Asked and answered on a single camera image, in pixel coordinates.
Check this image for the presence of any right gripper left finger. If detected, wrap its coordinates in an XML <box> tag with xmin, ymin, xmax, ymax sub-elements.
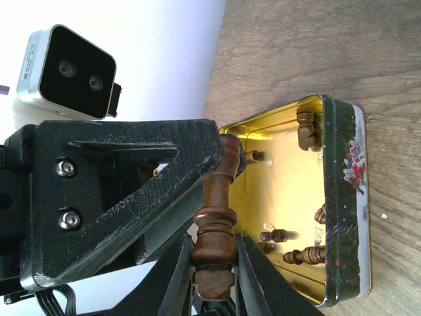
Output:
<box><xmin>113</xmin><ymin>234</ymin><xmax>193</xmax><ymax>315</ymax></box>

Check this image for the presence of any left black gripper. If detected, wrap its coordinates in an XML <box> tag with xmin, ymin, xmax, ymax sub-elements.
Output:
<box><xmin>1</xmin><ymin>119</ymin><xmax>222</xmax><ymax>296</ymax></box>

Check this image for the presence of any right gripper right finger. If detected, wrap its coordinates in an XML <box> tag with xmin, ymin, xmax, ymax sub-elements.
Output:
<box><xmin>235</xmin><ymin>234</ymin><xmax>322</xmax><ymax>315</ymax></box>

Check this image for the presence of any tall dark chess piece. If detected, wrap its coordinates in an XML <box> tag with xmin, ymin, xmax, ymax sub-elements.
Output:
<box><xmin>190</xmin><ymin>135</ymin><xmax>241</xmax><ymax>301</ymax></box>

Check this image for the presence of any gold tin with dark pieces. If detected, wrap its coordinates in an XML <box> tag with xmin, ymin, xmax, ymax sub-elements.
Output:
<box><xmin>220</xmin><ymin>94</ymin><xmax>372</xmax><ymax>307</ymax></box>

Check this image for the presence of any dark piece in tin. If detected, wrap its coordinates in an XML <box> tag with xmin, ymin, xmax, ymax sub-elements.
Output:
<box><xmin>282</xmin><ymin>246</ymin><xmax>326</xmax><ymax>265</ymax></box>

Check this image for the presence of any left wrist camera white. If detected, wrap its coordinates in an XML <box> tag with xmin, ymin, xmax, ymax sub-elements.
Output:
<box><xmin>16</xmin><ymin>24</ymin><xmax>122</xmax><ymax>120</ymax></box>

